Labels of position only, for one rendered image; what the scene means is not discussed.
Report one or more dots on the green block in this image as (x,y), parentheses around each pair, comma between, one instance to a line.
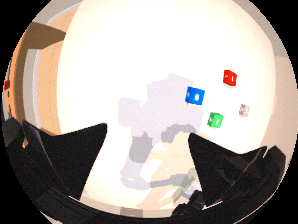
(215,120)

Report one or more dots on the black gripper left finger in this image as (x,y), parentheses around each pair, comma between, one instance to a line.
(71,155)

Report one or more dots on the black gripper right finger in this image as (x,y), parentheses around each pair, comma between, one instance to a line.
(218,168)

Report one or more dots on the blue block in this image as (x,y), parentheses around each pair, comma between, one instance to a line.
(194,96)

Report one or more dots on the red block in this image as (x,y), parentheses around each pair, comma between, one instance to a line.
(229,77)

